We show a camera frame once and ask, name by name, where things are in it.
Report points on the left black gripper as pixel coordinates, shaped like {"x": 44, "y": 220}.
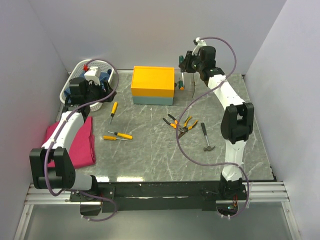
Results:
{"x": 108, "y": 89}

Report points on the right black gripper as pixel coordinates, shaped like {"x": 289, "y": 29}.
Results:
{"x": 185, "y": 65}

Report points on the yellow screwdriver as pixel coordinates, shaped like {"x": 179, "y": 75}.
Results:
{"x": 113, "y": 111}
{"x": 113, "y": 138}
{"x": 122, "y": 135}

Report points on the clear plastic drawer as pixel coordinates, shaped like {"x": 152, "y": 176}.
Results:
{"x": 189, "y": 86}

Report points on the orange grey drawer box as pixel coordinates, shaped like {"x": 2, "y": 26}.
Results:
{"x": 153, "y": 85}

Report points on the green screwdriver short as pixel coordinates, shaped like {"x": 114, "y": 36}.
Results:
{"x": 180, "y": 84}

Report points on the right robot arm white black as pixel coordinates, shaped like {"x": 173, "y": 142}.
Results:
{"x": 237, "y": 121}

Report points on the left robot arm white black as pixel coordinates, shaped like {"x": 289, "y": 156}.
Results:
{"x": 51, "y": 164}

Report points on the blue cloth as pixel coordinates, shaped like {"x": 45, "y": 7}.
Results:
{"x": 104, "y": 76}

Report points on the white plastic basket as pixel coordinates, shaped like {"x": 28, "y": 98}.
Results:
{"x": 79, "y": 71}

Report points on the orange black pliers small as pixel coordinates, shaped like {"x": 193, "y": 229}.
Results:
{"x": 173, "y": 124}

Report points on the orange black long-nose pliers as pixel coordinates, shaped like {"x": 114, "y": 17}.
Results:
{"x": 186, "y": 127}

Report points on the pink folded cloth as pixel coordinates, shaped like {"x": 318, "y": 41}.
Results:
{"x": 77, "y": 137}

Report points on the small black hammer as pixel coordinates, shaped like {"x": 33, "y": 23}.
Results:
{"x": 208, "y": 147}

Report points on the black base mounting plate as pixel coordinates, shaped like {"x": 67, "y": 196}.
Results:
{"x": 168, "y": 195}

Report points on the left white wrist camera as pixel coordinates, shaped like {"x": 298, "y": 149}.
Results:
{"x": 92, "y": 75}

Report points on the aluminium rail frame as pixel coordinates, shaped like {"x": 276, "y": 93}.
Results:
{"x": 268, "y": 216}

